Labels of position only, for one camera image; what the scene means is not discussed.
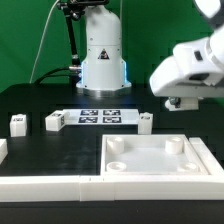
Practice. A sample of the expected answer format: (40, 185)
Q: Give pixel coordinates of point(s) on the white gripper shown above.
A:
(196, 69)

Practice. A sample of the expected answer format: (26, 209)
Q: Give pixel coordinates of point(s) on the white square tabletop part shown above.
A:
(149, 155)

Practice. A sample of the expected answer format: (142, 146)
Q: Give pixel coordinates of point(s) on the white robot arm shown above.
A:
(103, 72)

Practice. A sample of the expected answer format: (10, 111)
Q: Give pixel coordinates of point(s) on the white left obstacle piece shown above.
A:
(3, 149)

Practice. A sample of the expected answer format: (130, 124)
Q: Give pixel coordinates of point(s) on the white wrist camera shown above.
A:
(181, 104)

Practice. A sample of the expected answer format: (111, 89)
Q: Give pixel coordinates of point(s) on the white right obstacle wall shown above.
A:
(207, 158)

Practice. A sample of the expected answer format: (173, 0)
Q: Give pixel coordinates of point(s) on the white obstacle wall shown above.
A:
(207, 158)
(110, 188)

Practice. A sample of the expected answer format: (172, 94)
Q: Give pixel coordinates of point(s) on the white front obstacle wall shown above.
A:
(110, 188)

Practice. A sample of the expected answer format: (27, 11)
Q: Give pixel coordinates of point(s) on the white fiducial base plate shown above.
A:
(101, 116)

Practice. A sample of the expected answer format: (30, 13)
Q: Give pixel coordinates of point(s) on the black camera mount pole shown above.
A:
(73, 10)

